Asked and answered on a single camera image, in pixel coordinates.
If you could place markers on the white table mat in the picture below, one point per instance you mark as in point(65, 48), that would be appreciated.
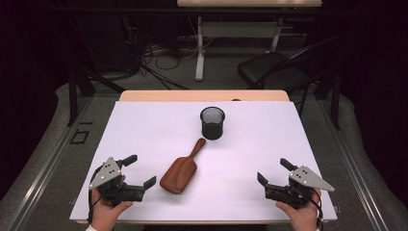
point(256, 144)

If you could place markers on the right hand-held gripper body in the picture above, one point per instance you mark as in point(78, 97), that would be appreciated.
point(288, 192)

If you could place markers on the black mesh pen holder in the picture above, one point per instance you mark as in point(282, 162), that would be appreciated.
point(211, 130)

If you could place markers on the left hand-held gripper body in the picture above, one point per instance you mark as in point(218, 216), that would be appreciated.
point(120, 192)

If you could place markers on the brown wooden hairbrush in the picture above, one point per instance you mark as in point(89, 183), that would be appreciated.
point(179, 173)

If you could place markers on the metal floor rail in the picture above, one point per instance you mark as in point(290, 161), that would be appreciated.
point(48, 166)
point(356, 173)

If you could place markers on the white-legged desk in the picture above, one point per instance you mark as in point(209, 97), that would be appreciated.
point(237, 29)

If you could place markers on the person's left hand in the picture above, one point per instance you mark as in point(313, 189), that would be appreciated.
point(106, 213)

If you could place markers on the black metal stand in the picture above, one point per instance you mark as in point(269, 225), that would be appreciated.
point(336, 106)
point(72, 96)

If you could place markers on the person's right hand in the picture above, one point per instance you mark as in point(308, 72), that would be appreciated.
point(303, 218)

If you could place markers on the black folding chair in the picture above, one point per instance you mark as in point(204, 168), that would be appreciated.
point(266, 67)

